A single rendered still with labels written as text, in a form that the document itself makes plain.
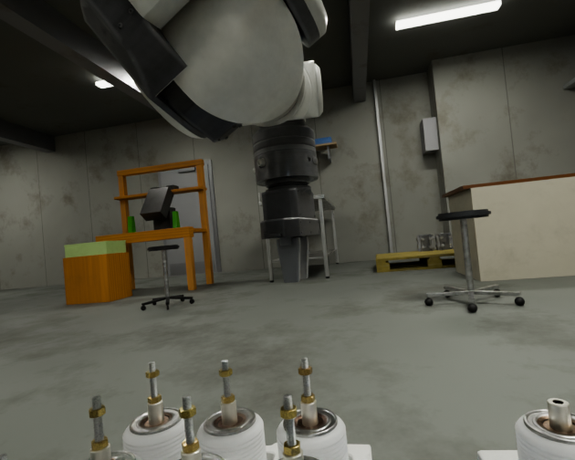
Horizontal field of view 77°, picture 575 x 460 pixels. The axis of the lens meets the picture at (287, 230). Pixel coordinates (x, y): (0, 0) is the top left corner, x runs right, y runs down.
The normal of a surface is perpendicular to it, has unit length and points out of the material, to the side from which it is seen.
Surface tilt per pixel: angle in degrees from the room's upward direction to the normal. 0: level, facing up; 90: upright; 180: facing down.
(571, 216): 90
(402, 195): 90
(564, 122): 90
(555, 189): 90
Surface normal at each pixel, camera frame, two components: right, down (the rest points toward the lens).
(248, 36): 0.22, 0.58
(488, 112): -0.19, 0.00
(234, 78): 0.37, 0.72
